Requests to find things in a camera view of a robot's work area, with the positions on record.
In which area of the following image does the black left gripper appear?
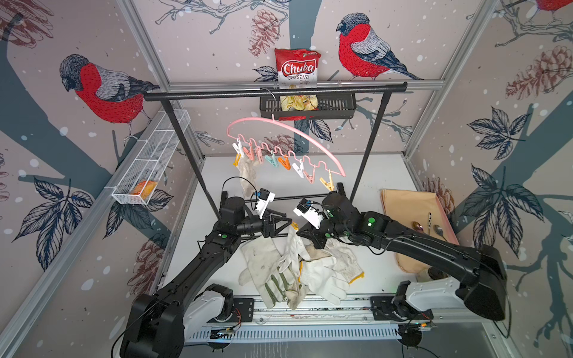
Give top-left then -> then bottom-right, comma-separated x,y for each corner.
235,209 -> 291,240

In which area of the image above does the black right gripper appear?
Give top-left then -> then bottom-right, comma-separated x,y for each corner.
293,212 -> 352,251

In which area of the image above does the pink clip hanger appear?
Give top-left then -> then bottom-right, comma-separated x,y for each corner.
226,116 -> 346,189

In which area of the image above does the white knit glove yellow cuff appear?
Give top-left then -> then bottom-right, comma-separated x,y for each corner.
237,157 -> 260,199

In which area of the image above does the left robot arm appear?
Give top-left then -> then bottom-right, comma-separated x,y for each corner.
119,192 -> 292,357

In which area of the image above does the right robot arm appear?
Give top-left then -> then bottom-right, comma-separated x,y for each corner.
296,191 -> 507,322

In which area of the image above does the white glove yellow cuff right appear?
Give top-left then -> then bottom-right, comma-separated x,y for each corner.
299,240 -> 364,305

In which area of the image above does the yellow clothespin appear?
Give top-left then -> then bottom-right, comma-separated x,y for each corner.
319,172 -> 336,192

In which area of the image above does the white clothespin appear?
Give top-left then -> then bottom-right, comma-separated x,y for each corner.
292,162 -> 305,178

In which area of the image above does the orange clothespin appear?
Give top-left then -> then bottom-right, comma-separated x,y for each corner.
278,157 -> 291,170

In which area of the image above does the teal clothespin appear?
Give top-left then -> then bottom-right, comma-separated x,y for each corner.
265,154 -> 278,168

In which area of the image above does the beige glove middle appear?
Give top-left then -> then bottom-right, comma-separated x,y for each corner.
283,268 -> 309,310

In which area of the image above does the copper spoon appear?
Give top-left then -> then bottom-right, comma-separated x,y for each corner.
412,222 -> 424,233

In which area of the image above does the beige cloth mat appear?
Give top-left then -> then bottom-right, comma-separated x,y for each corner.
381,188 -> 453,274

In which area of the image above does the dark metal spoon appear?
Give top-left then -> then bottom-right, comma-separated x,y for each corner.
434,225 -> 446,239

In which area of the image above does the pink tray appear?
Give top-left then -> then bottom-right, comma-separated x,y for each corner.
436,195 -> 460,245

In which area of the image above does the orange snack packet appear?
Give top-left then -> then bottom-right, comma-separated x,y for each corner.
130,180 -> 158,200

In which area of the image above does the red cassava chips bag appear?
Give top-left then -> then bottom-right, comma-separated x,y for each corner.
275,49 -> 321,112

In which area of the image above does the black garment rack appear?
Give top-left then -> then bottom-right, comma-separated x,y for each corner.
144,82 -> 408,219

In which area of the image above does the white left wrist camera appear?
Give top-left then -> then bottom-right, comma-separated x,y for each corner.
255,188 -> 275,219

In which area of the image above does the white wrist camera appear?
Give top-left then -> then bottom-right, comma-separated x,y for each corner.
293,198 -> 325,229
255,188 -> 275,219

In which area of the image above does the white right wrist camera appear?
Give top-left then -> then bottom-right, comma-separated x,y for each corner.
293,198 -> 325,229

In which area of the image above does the black wall basket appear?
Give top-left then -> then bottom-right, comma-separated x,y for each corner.
260,93 -> 357,121

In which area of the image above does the white wire mesh shelf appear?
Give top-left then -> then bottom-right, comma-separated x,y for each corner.
112,110 -> 180,206

